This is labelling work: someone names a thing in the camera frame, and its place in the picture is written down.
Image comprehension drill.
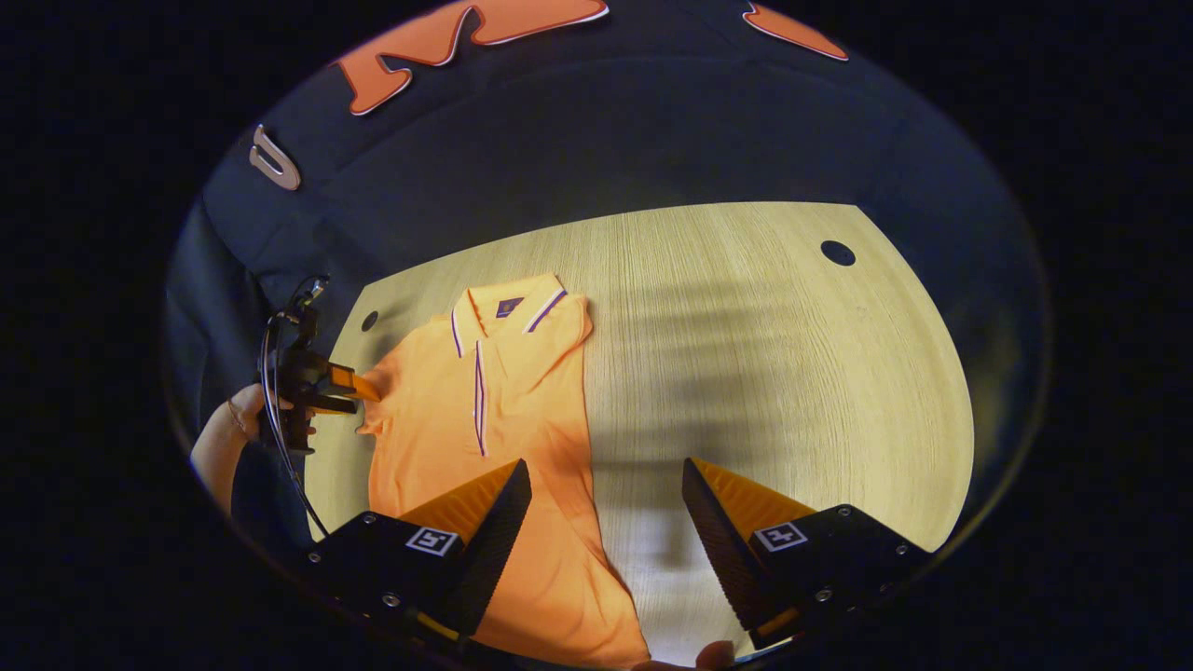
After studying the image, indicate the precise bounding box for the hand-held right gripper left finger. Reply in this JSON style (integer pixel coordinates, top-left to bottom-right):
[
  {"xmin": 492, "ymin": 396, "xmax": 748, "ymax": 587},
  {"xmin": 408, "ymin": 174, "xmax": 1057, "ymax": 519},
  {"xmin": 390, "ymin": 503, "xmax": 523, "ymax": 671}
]
[{"xmin": 298, "ymin": 457, "xmax": 533, "ymax": 646}]

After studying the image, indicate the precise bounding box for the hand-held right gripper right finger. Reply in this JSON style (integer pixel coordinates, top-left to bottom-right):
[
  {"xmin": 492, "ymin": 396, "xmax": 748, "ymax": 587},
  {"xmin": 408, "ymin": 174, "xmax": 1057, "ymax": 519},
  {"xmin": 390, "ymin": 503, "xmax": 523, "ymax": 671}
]
[{"xmin": 680, "ymin": 457, "xmax": 933, "ymax": 651}]

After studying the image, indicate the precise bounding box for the orange T-shirt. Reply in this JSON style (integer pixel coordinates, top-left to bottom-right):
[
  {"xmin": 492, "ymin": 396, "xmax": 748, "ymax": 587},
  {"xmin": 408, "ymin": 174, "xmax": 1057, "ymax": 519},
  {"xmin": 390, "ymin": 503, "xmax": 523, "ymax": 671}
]
[{"xmin": 357, "ymin": 273, "xmax": 651, "ymax": 670}]

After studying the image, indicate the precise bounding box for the black cable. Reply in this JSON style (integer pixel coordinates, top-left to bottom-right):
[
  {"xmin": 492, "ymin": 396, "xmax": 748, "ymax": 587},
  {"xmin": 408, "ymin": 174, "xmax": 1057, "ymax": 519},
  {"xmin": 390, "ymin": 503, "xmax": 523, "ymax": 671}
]
[{"xmin": 258, "ymin": 277, "xmax": 333, "ymax": 541}]

